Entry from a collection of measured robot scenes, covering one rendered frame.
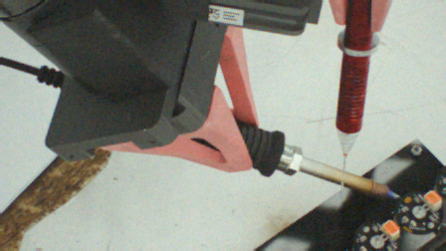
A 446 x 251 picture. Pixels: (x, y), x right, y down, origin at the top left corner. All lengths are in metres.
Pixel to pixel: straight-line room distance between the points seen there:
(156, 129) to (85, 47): 0.04
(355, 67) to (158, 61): 0.08
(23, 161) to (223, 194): 0.13
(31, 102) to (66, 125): 0.23
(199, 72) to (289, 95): 0.22
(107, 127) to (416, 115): 0.26
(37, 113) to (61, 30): 0.27
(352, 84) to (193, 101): 0.07
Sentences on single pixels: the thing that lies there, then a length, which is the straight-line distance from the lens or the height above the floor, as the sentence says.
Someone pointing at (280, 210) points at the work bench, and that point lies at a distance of 0.54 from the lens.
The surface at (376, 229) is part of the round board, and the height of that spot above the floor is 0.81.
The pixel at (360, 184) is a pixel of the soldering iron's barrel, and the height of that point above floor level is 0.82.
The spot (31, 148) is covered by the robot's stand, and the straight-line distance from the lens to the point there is 0.59.
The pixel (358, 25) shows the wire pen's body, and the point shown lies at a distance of 0.33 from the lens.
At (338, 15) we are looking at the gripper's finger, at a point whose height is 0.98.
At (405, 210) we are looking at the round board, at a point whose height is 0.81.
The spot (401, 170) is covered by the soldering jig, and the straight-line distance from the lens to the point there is 0.54.
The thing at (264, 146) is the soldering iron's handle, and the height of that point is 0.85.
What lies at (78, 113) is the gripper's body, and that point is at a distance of 0.38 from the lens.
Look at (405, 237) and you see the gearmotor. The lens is 0.47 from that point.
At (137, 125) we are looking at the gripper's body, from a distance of 0.35.
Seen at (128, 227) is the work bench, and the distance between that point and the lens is 0.54.
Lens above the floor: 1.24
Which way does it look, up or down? 59 degrees down
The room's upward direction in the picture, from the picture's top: 11 degrees counter-clockwise
